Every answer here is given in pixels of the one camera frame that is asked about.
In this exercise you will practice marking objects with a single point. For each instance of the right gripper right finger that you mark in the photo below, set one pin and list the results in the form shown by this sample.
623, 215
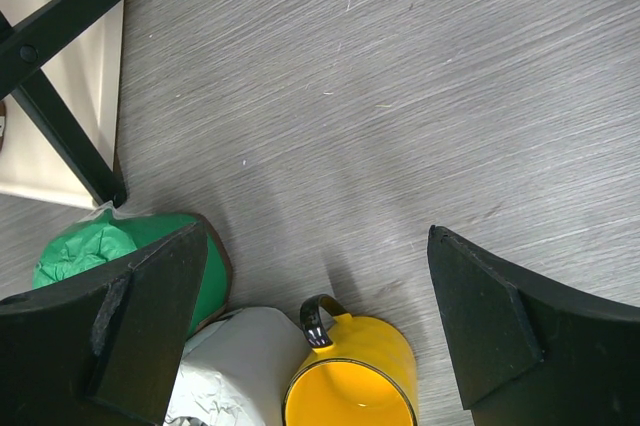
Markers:
528, 350

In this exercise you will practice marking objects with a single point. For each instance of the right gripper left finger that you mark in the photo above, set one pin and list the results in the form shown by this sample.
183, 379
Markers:
103, 347

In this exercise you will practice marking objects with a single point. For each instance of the cream checkered three-tier shelf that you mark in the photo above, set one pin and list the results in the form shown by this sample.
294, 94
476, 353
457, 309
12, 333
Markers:
60, 81

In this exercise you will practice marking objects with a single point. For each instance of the green paper towel roll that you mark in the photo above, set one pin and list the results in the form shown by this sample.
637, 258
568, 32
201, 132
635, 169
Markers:
105, 236

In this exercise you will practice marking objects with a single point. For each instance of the yellow enamel mug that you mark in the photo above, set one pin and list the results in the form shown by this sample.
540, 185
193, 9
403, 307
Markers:
360, 371

